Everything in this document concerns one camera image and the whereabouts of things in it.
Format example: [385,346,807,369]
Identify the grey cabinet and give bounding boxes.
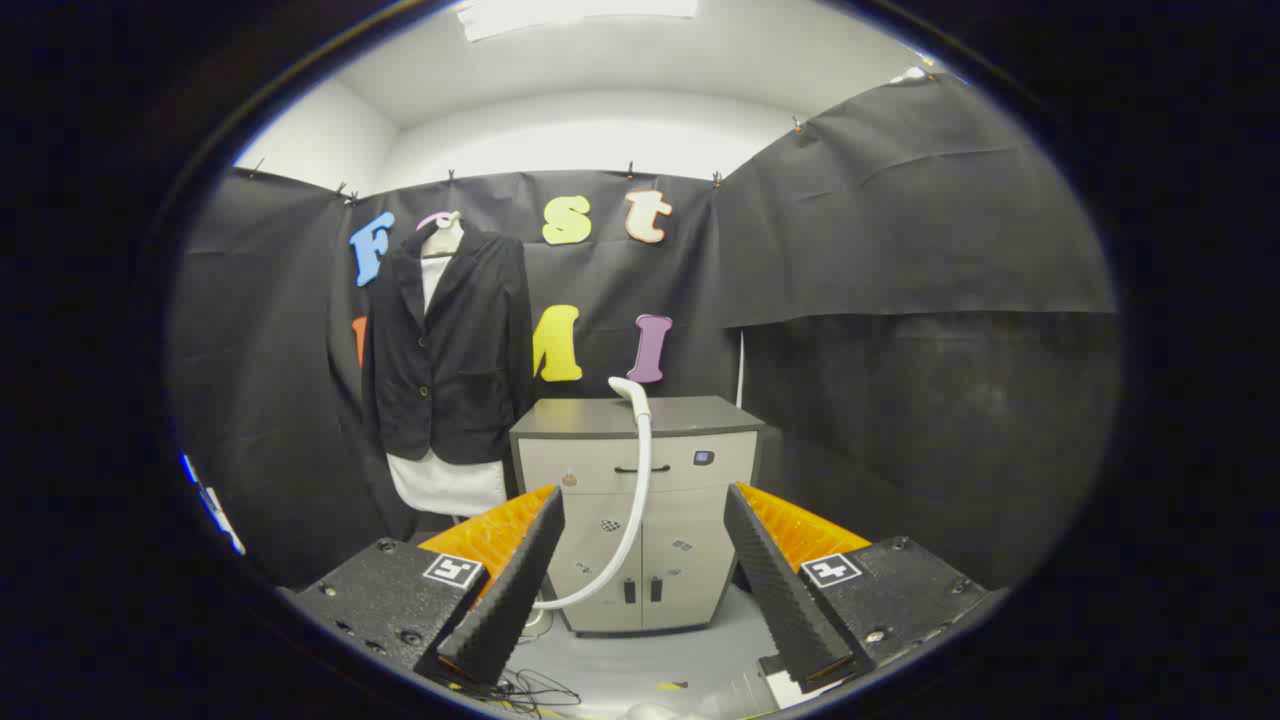
[510,396,766,637]

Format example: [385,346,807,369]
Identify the black floor cables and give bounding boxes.
[440,665,583,713]

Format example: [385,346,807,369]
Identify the white and blue object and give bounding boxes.
[183,455,247,557]

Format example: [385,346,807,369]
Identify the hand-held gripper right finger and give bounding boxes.
[722,483,991,696]

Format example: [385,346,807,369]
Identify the white garment steamer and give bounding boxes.
[530,376,654,613]

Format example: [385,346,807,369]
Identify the black backdrop cloth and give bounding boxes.
[168,72,1119,591]

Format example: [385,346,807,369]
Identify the black jacket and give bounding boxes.
[362,225,536,466]

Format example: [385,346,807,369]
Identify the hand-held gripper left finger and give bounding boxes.
[290,485,567,691]

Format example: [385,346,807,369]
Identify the ceiling light panel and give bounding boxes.
[455,0,701,43]

